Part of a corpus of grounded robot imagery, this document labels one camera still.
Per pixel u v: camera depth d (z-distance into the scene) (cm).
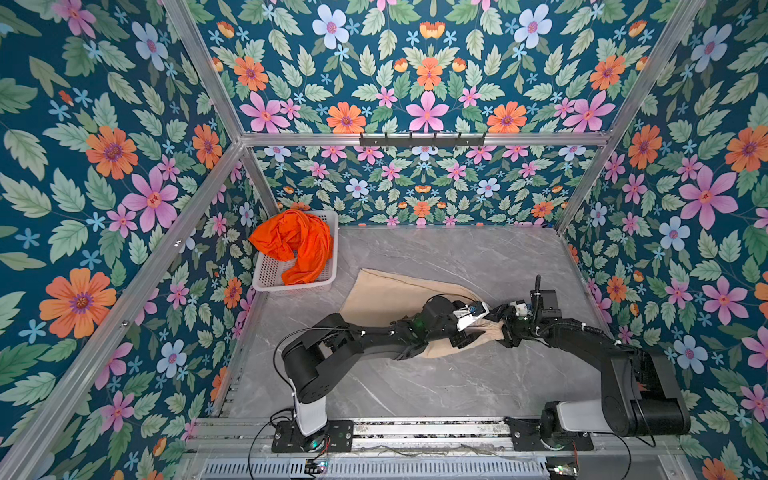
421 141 91
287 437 73
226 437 75
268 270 100
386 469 77
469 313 70
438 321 66
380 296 98
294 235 104
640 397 43
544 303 73
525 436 73
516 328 78
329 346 52
